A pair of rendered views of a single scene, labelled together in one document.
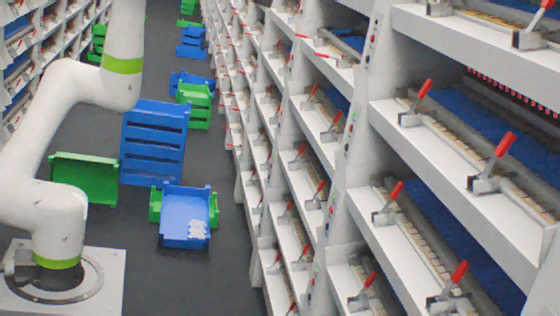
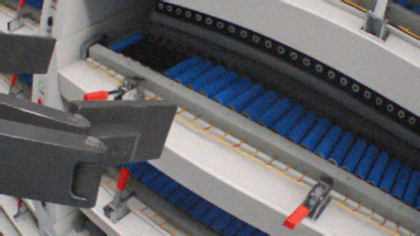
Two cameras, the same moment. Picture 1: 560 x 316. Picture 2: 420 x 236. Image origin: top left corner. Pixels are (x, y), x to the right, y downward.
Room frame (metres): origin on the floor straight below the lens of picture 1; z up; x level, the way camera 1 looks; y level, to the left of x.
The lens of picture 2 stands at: (1.22, 0.24, 1.16)
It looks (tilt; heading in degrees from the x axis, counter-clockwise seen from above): 24 degrees down; 314
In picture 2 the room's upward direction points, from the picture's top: 15 degrees clockwise
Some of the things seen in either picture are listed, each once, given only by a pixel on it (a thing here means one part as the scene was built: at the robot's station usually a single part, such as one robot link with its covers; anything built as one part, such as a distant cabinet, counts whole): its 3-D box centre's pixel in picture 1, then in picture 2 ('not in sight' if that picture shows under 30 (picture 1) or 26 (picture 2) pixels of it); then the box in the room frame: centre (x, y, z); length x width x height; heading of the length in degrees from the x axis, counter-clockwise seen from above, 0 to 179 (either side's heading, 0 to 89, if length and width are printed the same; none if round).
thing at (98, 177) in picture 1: (84, 179); not in sight; (2.14, 0.87, 0.10); 0.30 x 0.08 x 0.20; 102
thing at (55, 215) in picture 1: (54, 222); not in sight; (1.17, 0.54, 0.46); 0.16 x 0.13 x 0.19; 90
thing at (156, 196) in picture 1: (183, 206); not in sight; (2.21, 0.42, 0.04); 0.30 x 0.20 x 0.08; 104
